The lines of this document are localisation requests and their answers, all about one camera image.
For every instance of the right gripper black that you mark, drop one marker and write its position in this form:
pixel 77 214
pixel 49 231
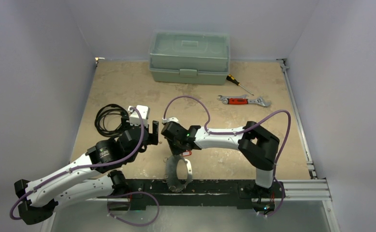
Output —
pixel 171 140

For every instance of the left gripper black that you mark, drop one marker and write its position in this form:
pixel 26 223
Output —
pixel 152 138

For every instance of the silver metal key holder plate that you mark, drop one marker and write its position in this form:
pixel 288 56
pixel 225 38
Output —
pixel 173 171

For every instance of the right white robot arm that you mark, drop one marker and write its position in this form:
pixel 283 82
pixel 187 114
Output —
pixel 257 144

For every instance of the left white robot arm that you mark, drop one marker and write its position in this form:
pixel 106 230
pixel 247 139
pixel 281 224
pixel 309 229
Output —
pixel 94 174

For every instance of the silver open-end wrench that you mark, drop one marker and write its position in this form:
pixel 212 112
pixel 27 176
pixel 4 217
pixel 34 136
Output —
pixel 232 96

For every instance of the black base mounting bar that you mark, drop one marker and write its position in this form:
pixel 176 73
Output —
pixel 240 193

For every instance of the black yellow screwdriver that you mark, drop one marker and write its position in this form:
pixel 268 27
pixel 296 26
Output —
pixel 231 79

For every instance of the green plastic toolbox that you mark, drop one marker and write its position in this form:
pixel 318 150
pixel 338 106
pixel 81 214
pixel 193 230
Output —
pixel 189 57

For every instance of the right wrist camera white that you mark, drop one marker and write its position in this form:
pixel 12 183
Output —
pixel 170 119

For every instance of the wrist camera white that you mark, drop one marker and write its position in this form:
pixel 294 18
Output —
pixel 139 115
pixel 170 119

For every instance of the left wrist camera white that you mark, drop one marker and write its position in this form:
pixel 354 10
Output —
pixel 139 115

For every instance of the red handled adjustable wrench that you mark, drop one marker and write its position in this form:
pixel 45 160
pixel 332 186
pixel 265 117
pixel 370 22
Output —
pixel 242 101

